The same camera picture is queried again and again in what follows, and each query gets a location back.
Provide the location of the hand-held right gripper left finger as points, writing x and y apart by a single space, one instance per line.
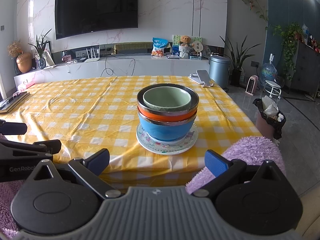
100 160

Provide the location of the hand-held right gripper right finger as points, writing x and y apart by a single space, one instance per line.
216 164

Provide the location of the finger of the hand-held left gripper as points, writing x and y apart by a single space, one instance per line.
13 128
30 147

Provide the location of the clear glass plate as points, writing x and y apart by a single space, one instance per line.
192 133

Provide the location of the small white plate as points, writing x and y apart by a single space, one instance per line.
175 142

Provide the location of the white fruit painted plate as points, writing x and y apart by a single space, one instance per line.
162 152

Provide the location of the blue steel bowl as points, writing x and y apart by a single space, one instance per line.
165 131

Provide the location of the orange steel bowl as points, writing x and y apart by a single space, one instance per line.
160 117

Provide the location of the green ceramic bowl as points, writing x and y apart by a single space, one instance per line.
165 97

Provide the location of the dark notebook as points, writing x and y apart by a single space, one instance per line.
15 102

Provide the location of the purple fluffy garment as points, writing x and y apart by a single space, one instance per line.
250 150

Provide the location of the pink box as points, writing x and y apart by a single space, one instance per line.
25 85

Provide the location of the yellow checked tablecloth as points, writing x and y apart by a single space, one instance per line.
87 110

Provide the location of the copper vase with dried flowers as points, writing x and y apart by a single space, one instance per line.
23 63

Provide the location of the bin with black bag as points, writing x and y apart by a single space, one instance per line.
268 122

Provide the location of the blue glass vase with plant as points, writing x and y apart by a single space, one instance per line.
41 63

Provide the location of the small white heater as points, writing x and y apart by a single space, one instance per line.
251 85

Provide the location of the white phone stand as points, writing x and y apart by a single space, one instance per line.
193 77
203 77

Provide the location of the potted snake plant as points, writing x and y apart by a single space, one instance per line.
236 77

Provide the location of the grey metal trash can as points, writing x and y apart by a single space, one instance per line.
220 72

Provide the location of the white round stool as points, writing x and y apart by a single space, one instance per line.
272 83

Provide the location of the white router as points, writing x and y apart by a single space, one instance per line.
91 59

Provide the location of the white marble television console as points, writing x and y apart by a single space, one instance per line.
137 66

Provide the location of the blue water bottle with pump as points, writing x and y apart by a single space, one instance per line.
268 72

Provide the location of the patterned decorative plate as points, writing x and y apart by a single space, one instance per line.
207 51

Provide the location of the white set-top box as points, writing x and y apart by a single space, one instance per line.
173 56

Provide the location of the white knitted basket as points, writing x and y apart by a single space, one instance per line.
184 52

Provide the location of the round hand fan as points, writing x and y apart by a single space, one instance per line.
197 46

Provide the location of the brown teddy bear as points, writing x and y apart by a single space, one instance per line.
185 40

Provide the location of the blue snack bag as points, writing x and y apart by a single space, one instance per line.
158 47

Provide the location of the grey cabinet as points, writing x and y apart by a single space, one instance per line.
306 67

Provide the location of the trailing ivy plant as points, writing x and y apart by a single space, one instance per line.
290 45

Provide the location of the small pink photo frame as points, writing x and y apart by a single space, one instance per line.
67 59

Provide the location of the dark wall socket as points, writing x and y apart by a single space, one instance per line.
254 63

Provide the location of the black wall television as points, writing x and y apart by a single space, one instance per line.
97 7

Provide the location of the wall vine plant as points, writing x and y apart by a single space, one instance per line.
250 0

